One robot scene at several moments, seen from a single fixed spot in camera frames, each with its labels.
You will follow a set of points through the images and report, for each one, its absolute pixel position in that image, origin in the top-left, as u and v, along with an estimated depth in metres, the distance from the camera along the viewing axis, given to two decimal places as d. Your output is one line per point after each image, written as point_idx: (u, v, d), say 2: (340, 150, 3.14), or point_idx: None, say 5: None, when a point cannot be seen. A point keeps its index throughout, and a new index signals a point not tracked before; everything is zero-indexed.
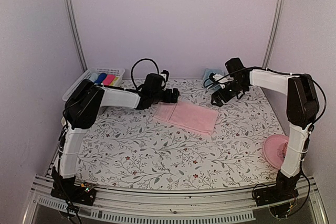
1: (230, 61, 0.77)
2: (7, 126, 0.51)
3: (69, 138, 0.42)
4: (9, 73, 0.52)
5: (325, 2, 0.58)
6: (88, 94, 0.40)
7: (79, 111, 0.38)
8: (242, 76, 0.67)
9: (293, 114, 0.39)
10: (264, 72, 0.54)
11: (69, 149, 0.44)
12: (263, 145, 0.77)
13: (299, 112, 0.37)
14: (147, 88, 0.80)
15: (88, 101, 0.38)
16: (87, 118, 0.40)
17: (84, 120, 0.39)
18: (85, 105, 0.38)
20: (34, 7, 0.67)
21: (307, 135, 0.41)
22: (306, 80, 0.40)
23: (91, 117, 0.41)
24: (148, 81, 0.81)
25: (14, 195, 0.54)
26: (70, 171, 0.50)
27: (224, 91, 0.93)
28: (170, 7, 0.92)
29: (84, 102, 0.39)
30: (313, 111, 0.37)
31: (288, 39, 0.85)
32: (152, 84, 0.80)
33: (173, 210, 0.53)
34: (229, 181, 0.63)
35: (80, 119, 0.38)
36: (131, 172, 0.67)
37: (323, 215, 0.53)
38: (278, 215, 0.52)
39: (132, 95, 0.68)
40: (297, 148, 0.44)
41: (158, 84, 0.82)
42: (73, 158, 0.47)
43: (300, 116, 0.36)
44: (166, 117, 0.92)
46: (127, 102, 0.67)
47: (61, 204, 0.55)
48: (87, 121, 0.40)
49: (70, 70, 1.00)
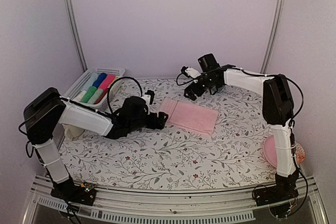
1: (204, 57, 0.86)
2: (7, 126, 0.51)
3: (38, 152, 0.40)
4: (9, 72, 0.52)
5: (325, 2, 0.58)
6: (46, 106, 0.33)
7: (31, 123, 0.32)
8: (216, 75, 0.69)
9: (269, 114, 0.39)
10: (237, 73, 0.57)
11: (46, 160, 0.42)
12: (263, 145, 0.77)
13: (275, 112, 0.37)
14: (125, 115, 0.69)
15: (42, 114, 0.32)
16: (39, 134, 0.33)
17: (34, 134, 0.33)
18: (39, 117, 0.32)
20: (34, 7, 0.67)
21: (290, 130, 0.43)
22: (281, 78, 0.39)
23: (44, 133, 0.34)
24: (125, 106, 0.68)
25: (14, 195, 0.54)
26: (61, 176, 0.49)
27: (197, 86, 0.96)
28: (170, 7, 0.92)
29: (39, 114, 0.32)
30: (287, 108, 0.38)
31: (288, 39, 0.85)
32: (130, 110, 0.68)
33: (173, 210, 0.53)
34: (229, 181, 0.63)
35: (28, 132, 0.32)
36: (131, 172, 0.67)
37: (322, 215, 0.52)
38: (278, 215, 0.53)
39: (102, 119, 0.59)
40: (285, 146, 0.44)
41: (138, 112, 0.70)
42: (59, 164, 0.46)
43: (276, 115, 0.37)
44: (167, 117, 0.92)
46: (96, 125, 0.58)
47: (61, 204, 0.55)
48: (38, 136, 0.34)
49: (70, 70, 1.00)
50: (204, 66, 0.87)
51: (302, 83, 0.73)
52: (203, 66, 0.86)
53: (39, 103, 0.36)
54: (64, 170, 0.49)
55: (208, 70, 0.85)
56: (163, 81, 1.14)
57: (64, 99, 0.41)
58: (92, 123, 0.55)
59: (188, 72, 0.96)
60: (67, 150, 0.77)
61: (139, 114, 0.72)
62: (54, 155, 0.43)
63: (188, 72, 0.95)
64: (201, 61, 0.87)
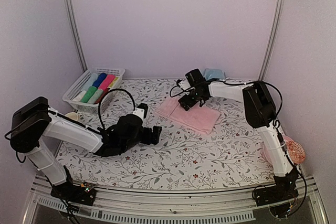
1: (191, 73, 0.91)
2: (7, 126, 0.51)
3: (30, 158, 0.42)
4: (8, 72, 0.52)
5: (325, 3, 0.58)
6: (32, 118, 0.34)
7: (15, 131, 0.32)
8: (201, 89, 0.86)
9: (252, 118, 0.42)
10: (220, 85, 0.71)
11: (39, 164, 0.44)
12: (263, 145, 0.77)
13: (256, 116, 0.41)
14: (117, 134, 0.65)
15: (27, 125, 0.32)
16: (22, 144, 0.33)
17: (17, 143, 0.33)
18: (22, 128, 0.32)
20: (34, 8, 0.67)
21: (274, 130, 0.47)
22: (259, 84, 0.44)
23: (28, 144, 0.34)
24: (119, 125, 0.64)
25: (14, 195, 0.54)
26: (56, 180, 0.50)
27: (189, 97, 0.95)
28: (170, 7, 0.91)
29: (24, 124, 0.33)
30: (268, 112, 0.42)
31: (288, 39, 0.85)
32: (122, 130, 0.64)
33: (174, 210, 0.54)
34: (229, 181, 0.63)
35: (11, 141, 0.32)
36: (131, 172, 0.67)
37: (322, 215, 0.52)
38: (278, 215, 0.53)
39: (92, 137, 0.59)
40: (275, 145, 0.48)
41: (132, 133, 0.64)
42: (54, 169, 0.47)
43: (258, 118, 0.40)
44: (167, 113, 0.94)
46: (85, 144, 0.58)
47: (60, 204, 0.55)
48: (20, 146, 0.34)
49: (70, 70, 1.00)
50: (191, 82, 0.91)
51: (302, 83, 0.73)
52: (191, 81, 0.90)
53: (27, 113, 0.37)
54: (60, 174, 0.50)
55: (195, 84, 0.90)
56: (163, 81, 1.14)
57: (50, 111, 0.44)
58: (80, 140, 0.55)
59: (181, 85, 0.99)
60: (67, 150, 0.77)
61: (133, 136, 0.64)
62: (45, 160, 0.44)
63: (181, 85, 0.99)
64: (188, 77, 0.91)
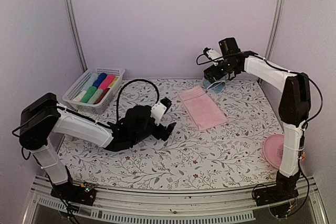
1: (226, 40, 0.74)
2: (7, 127, 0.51)
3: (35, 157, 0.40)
4: (9, 72, 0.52)
5: (325, 3, 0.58)
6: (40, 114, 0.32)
7: (23, 128, 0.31)
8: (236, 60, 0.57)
9: (283, 112, 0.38)
10: (261, 63, 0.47)
11: (43, 163, 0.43)
12: (263, 145, 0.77)
13: (290, 112, 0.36)
14: (127, 127, 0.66)
15: (33, 122, 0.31)
16: (30, 141, 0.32)
17: (25, 140, 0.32)
18: (29, 125, 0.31)
20: (34, 8, 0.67)
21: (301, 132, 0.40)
22: (302, 77, 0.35)
23: (35, 141, 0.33)
24: (127, 118, 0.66)
25: (14, 195, 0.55)
26: (60, 178, 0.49)
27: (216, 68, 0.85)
28: (170, 8, 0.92)
29: (32, 120, 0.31)
30: (304, 109, 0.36)
31: (288, 39, 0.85)
32: (132, 123, 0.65)
33: (174, 210, 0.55)
34: (229, 181, 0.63)
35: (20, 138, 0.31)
36: (131, 172, 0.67)
37: (322, 215, 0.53)
38: (278, 215, 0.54)
39: (101, 132, 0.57)
40: (294, 147, 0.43)
41: (142, 125, 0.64)
42: (58, 167, 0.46)
43: (291, 115, 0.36)
44: (183, 97, 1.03)
46: (95, 138, 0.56)
47: (60, 204, 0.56)
48: (29, 142, 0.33)
49: (70, 70, 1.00)
50: (225, 50, 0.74)
51: None
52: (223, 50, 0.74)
53: (35, 109, 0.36)
54: (63, 172, 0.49)
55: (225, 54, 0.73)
56: (163, 81, 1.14)
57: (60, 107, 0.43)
58: (90, 135, 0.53)
59: (209, 53, 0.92)
60: (67, 150, 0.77)
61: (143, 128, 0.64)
62: (52, 158, 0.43)
63: (209, 53, 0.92)
64: (222, 45, 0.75)
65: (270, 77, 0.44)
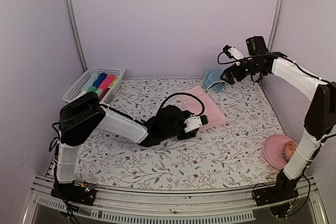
1: (254, 38, 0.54)
2: (7, 127, 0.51)
3: (60, 151, 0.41)
4: (9, 72, 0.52)
5: (325, 3, 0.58)
6: (85, 112, 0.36)
7: (69, 125, 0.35)
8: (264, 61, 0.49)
9: (311, 121, 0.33)
10: (290, 67, 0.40)
11: (62, 160, 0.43)
12: (263, 145, 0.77)
13: (317, 123, 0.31)
14: (160, 124, 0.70)
15: (79, 119, 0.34)
16: (74, 136, 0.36)
17: (70, 136, 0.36)
18: (75, 121, 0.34)
20: (34, 8, 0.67)
21: (319, 146, 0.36)
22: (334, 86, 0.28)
23: (79, 137, 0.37)
24: (160, 116, 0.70)
25: (14, 195, 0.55)
26: (67, 178, 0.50)
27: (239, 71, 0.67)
28: (170, 8, 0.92)
29: (77, 118, 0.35)
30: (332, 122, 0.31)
31: (288, 39, 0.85)
32: (164, 120, 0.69)
33: (174, 210, 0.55)
34: (229, 181, 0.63)
35: (65, 134, 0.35)
36: (131, 172, 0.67)
37: (322, 215, 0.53)
38: (278, 215, 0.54)
39: (138, 128, 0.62)
40: (305, 156, 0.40)
41: (172, 123, 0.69)
42: (68, 168, 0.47)
43: (318, 127, 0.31)
44: (184, 98, 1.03)
46: (133, 133, 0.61)
47: (60, 204, 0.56)
48: (73, 137, 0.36)
49: (70, 70, 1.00)
50: (251, 51, 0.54)
51: None
52: (251, 49, 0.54)
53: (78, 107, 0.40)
54: (71, 172, 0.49)
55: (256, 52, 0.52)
56: (163, 81, 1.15)
57: (104, 106, 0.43)
58: (128, 131, 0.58)
59: (229, 52, 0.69)
60: None
61: (173, 126, 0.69)
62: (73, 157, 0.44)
63: (230, 51, 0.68)
64: (249, 44, 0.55)
65: (300, 82, 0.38)
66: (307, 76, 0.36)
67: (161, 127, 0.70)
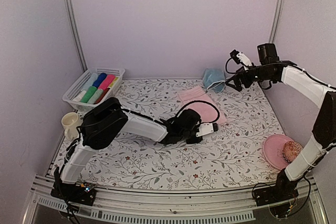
1: (265, 44, 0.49)
2: (7, 126, 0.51)
3: (77, 152, 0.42)
4: (9, 72, 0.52)
5: (325, 4, 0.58)
6: (109, 118, 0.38)
7: (95, 131, 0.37)
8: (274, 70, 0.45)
9: (317, 127, 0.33)
10: (299, 76, 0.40)
11: (75, 161, 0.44)
12: (263, 145, 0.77)
13: (326, 130, 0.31)
14: (180, 125, 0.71)
15: (104, 125, 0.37)
16: (99, 141, 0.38)
17: (96, 140, 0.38)
18: (102, 127, 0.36)
20: (34, 10, 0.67)
21: (323, 153, 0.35)
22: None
23: (104, 141, 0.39)
24: (181, 117, 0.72)
25: (15, 195, 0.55)
26: (70, 178, 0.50)
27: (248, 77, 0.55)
28: (170, 8, 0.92)
29: (103, 124, 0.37)
30: None
31: (287, 39, 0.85)
32: (185, 121, 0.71)
33: (173, 210, 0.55)
34: (229, 181, 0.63)
35: (91, 139, 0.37)
36: (131, 172, 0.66)
37: (322, 215, 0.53)
38: (278, 215, 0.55)
39: (159, 128, 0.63)
40: (308, 160, 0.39)
41: (191, 125, 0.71)
42: (76, 169, 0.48)
43: (326, 135, 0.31)
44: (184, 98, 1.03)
46: (153, 134, 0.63)
47: (60, 204, 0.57)
48: (99, 142, 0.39)
49: (70, 70, 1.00)
50: (262, 59, 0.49)
51: None
52: (262, 56, 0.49)
53: (101, 113, 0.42)
54: (77, 173, 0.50)
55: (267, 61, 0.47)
56: (163, 81, 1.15)
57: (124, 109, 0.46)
58: (149, 131, 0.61)
59: (238, 59, 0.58)
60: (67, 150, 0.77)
61: (191, 127, 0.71)
62: (82, 160, 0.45)
63: (240, 57, 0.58)
64: (260, 51, 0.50)
65: (307, 88, 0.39)
66: (315, 83, 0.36)
67: (180, 127, 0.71)
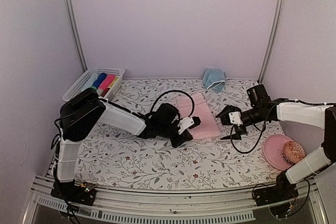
1: (254, 88, 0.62)
2: (7, 126, 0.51)
3: (62, 149, 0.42)
4: (9, 72, 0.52)
5: (326, 4, 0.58)
6: (86, 107, 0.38)
7: (71, 120, 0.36)
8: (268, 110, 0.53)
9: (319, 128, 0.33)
10: (294, 107, 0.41)
11: (62, 157, 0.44)
12: (263, 145, 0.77)
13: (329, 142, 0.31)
14: (159, 118, 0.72)
15: (81, 114, 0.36)
16: (76, 131, 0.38)
17: (74, 131, 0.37)
18: (78, 117, 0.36)
20: (34, 9, 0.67)
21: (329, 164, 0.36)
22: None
23: (82, 131, 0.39)
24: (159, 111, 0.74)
25: (14, 195, 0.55)
26: (67, 177, 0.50)
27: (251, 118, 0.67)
28: (170, 9, 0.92)
29: (79, 113, 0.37)
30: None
31: (288, 40, 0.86)
32: (163, 114, 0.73)
33: (173, 210, 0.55)
34: (229, 181, 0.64)
35: (68, 129, 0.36)
36: (131, 172, 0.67)
37: (322, 215, 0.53)
38: (278, 215, 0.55)
39: (137, 120, 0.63)
40: (312, 168, 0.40)
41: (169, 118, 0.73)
42: (69, 167, 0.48)
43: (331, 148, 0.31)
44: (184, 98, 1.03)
46: (130, 127, 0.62)
47: (60, 204, 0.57)
48: (76, 132, 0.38)
49: (70, 71, 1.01)
50: (254, 100, 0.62)
51: (302, 85, 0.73)
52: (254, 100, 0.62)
53: (77, 104, 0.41)
54: (72, 171, 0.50)
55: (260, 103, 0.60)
56: (163, 82, 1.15)
57: (103, 99, 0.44)
58: (127, 124, 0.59)
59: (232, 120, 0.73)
60: None
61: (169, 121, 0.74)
62: (71, 155, 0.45)
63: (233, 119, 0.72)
64: (251, 94, 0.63)
65: (303, 116, 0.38)
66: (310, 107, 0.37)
67: (159, 121, 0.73)
